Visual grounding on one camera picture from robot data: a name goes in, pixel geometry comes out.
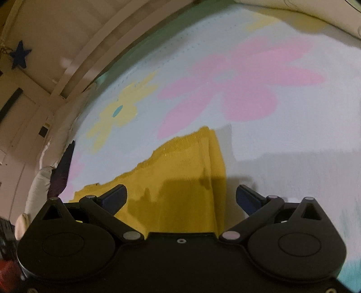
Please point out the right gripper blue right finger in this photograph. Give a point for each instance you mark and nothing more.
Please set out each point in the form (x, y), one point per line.
(254, 204)

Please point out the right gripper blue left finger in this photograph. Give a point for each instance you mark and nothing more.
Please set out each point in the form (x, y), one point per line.
(108, 203)

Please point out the mustard yellow knit sweater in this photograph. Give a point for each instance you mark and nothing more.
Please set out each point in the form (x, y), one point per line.
(181, 188)

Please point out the folded dark striped garment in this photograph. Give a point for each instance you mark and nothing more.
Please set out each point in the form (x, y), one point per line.
(59, 176)

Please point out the grey white pillow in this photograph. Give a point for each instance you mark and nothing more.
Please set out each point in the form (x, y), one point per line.
(37, 196)

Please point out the beige wooden headboard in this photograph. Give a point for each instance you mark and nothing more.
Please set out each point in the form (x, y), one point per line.
(72, 42)

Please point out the floral white rolled duvet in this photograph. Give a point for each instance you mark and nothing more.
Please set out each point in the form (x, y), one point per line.
(342, 14)

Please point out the black wall socket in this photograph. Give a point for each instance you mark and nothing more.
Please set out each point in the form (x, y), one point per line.
(43, 131)

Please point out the black bar handle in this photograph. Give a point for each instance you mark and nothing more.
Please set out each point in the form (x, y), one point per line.
(10, 102)

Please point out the dark star wall decoration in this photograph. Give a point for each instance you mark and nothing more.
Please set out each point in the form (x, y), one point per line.
(19, 56)

